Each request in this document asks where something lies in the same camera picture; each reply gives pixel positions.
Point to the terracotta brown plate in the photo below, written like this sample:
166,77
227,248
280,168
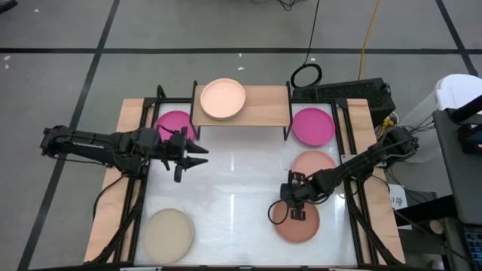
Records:
301,231

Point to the white chair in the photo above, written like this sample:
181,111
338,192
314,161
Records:
457,88

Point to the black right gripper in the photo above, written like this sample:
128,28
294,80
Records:
301,190

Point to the light peach plate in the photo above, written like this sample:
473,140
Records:
223,98

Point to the salmon pink plate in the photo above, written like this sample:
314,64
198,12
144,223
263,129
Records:
310,162

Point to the beige plate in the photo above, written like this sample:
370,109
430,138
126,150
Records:
167,236

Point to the black metal table frame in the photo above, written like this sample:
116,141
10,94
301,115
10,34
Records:
169,100

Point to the black computer tower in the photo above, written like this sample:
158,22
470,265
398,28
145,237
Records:
350,92

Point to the dark grey desk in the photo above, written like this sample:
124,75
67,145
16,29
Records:
457,180

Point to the wooden shelf with black frame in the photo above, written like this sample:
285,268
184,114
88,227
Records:
263,109

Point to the magenta plate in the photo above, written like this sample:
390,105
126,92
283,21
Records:
169,120
312,126

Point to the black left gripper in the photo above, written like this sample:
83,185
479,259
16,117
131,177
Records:
177,150

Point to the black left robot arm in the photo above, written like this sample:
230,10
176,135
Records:
86,145

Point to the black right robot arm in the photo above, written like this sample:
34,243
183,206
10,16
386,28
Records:
361,162

